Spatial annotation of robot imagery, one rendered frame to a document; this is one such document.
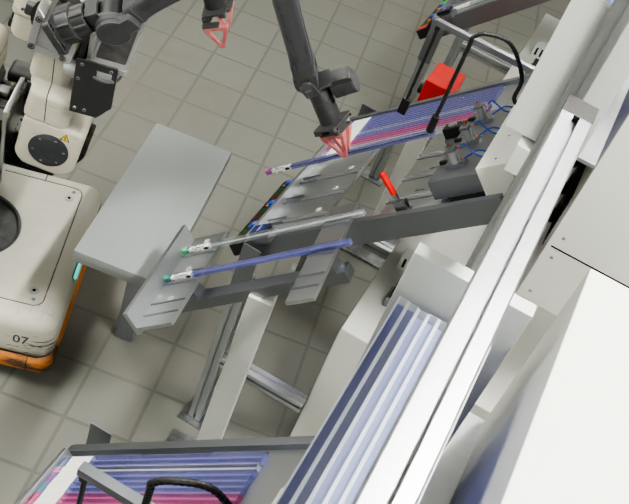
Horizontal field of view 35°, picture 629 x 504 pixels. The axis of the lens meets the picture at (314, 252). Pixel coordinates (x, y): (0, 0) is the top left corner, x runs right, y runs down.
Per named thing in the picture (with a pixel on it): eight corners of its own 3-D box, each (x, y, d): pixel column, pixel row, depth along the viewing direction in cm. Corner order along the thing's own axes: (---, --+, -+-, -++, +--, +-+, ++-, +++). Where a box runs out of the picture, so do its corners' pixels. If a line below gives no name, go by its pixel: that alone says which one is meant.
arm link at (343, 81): (295, 58, 243) (297, 86, 239) (338, 43, 239) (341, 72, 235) (316, 85, 253) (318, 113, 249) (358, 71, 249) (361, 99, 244)
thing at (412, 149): (330, 243, 375) (401, 75, 322) (355, 210, 392) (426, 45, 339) (387, 274, 372) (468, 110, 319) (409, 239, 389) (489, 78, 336)
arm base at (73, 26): (54, -4, 224) (40, 25, 215) (86, -14, 222) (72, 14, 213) (74, 29, 229) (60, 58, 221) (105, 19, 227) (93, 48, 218)
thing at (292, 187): (257, 257, 262) (245, 234, 259) (355, 138, 310) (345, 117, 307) (261, 257, 261) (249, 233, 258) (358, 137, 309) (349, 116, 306)
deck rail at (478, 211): (254, 261, 260) (243, 242, 258) (257, 257, 262) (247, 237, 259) (509, 221, 220) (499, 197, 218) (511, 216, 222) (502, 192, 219)
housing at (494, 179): (496, 222, 224) (474, 168, 219) (550, 122, 260) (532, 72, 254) (530, 217, 220) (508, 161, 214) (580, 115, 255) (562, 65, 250)
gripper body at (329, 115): (353, 116, 253) (342, 89, 250) (337, 134, 246) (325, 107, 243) (331, 121, 257) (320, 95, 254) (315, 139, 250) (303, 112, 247)
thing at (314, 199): (257, 248, 260) (251, 238, 259) (355, 130, 308) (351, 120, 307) (317, 238, 249) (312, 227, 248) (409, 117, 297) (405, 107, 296)
